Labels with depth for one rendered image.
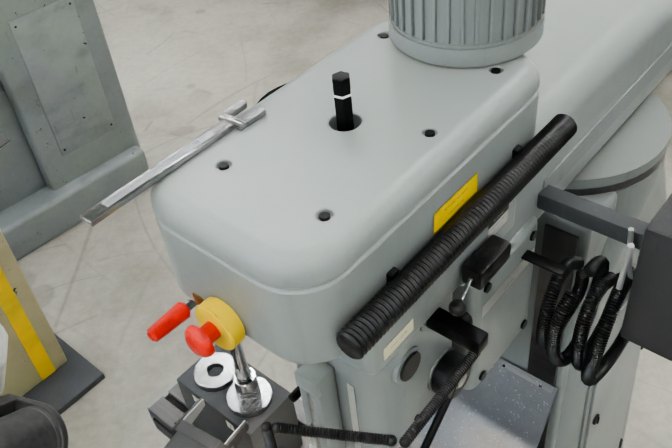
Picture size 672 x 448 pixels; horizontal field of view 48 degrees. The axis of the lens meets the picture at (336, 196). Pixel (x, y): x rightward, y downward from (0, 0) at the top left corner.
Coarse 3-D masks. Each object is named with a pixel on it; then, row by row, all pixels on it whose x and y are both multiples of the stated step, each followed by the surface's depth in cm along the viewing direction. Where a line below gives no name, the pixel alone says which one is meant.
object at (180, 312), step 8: (176, 304) 91; (184, 304) 91; (192, 304) 91; (168, 312) 90; (176, 312) 90; (184, 312) 90; (160, 320) 89; (168, 320) 89; (176, 320) 89; (184, 320) 90; (152, 328) 88; (160, 328) 88; (168, 328) 89; (152, 336) 88; (160, 336) 88
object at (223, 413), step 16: (224, 352) 159; (192, 368) 156; (208, 368) 155; (224, 368) 154; (192, 384) 153; (208, 384) 151; (224, 384) 151; (272, 384) 152; (192, 400) 155; (208, 400) 150; (224, 400) 150; (272, 400) 149; (288, 400) 149; (208, 416) 154; (224, 416) 147; (240, 416) 146; (256, 416) 146; (272, 416) 147; (288, 416) 152; (208, 432) 161; (224, 432) 153; (256, 432) 144
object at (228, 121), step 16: (224, 112) 88; (256, 112) 87; (224, 128) 85; (240, 128) 86; (192, 144) 83; (208, 144) 84; (176, 160) 81; (144, 176) 80; (160, 176) 80; (128, 192) 78; (96, 208) 76; (112, 208) 76
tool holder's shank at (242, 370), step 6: (234, 348) 138; (240, 348) 138; (234, 354) 139; (240, 354) 139; (234, 360) 140; (240, 360) 140; (234, 366) 143; (240, 366) 141; (246, 366) 142; (240, 372) 142; (246, 372) 142; (240, 378) 143; (246, 378) 144
